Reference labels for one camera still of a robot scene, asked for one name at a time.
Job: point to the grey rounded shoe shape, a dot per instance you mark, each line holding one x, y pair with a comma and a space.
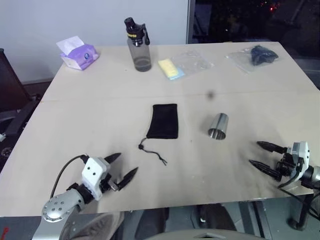
95, 226

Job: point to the yellow and blue sponge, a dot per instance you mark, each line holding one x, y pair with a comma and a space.
168, 67

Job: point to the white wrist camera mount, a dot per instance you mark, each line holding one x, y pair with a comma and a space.
303, 152
93, 172

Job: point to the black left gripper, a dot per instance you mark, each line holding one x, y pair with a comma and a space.
110, 183

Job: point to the grey water bottle black cap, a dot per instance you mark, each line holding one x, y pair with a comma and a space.
140, 55

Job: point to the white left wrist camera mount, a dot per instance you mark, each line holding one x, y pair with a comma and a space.
93, 172

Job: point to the empty clear plastic bag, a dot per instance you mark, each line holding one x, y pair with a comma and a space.
192, 62

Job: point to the black bundled item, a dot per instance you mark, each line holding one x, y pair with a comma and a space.
262, 55

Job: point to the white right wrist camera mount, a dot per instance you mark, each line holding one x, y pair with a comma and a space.
303, 152

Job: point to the black table leg with caster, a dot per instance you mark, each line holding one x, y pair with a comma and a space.
303, 212

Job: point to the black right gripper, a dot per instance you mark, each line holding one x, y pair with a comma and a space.
287, 166

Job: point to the grey window frame post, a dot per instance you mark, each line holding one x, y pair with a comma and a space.
191, 22

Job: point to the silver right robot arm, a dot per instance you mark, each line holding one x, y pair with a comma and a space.
315, 175

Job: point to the purple tissue pack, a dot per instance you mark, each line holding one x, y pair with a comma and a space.
82, 56

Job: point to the stainless steel cup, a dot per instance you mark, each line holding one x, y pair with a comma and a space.
218, 125

